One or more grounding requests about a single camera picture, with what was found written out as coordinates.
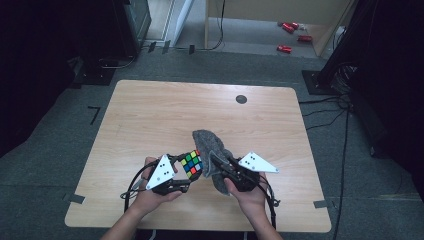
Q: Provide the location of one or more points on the red can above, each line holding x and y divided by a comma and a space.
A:
304, 38
295, 25
288, 28
284, 49

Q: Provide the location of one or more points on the grey tape piece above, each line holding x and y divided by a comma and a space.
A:
320, 204
75, 198

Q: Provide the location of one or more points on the person's left hand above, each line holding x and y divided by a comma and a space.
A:
150, 201

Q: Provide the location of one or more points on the dark curtain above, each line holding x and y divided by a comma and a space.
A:
400, 100
33, 66

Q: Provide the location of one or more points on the multicoloured puzzle cube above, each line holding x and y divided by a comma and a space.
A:
191, 165

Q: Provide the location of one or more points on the black cabinet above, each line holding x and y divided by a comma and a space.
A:
133, 26

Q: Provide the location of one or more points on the black floor plate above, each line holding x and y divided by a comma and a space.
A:
95, 75

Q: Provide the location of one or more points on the dark round table grommet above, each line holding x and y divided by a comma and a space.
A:
241, 99

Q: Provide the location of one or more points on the white panel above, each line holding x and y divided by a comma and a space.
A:
181, 20

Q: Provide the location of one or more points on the person's dark clothing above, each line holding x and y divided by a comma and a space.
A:
200, 236

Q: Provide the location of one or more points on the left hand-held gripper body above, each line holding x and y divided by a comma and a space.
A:
163, 176

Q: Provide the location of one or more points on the grey cloth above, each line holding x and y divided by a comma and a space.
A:
208, 146

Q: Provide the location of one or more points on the person's right hand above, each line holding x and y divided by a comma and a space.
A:
253, 201

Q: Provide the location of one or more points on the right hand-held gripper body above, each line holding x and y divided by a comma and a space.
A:
246, 181

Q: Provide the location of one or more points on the black stand base plate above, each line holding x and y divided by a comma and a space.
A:
313, 83

